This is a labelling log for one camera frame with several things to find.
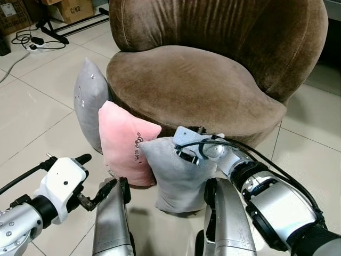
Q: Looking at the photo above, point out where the grey pillow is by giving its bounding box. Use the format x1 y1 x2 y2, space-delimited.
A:
139 135 225 214
74 58 110 154

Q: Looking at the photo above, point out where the pink pillow with black print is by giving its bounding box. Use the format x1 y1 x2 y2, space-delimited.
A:
98 100 163 188

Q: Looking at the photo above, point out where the brown velvet sofa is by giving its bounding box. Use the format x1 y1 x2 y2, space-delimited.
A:
106 0 329 148

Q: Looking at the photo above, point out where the silver left robot leg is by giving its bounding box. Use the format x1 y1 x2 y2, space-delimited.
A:
92 177 134 256

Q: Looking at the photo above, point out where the silver robot leg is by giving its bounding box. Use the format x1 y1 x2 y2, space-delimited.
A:
194 178 258 256
92 177 134 256

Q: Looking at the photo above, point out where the silver right robot leg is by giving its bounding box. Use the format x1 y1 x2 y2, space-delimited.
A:
194 178 258 256

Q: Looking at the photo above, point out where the black metal stand base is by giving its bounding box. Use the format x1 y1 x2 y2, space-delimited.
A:
34 7 110 45

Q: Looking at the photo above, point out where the cardboard box with C/NO print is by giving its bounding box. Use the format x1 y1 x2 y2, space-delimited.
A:
52 0 96 25

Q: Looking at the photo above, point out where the cardboard box with white label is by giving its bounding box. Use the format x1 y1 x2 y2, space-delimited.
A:
0 0 31 36

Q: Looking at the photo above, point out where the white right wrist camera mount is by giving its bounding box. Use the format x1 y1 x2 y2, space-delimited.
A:
173 126 214 161

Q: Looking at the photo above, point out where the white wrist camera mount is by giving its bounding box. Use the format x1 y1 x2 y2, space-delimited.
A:
34 156 89 225
173 126 214 161

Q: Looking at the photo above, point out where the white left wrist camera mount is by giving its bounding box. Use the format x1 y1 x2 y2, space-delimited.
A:
34 156 89 225

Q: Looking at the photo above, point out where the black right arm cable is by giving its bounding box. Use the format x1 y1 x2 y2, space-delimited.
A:
181 127 324 217

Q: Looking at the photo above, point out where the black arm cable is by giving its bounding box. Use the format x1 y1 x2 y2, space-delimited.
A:
0 155 57 196
181 127 324 217

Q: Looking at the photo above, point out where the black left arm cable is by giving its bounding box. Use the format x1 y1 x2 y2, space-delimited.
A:
0 155 57 196

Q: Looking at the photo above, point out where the grey floor cable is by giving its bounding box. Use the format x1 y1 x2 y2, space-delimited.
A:
0 50 33 84

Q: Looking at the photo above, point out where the black floor cable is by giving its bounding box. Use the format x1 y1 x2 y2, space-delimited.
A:
11 29 68 54

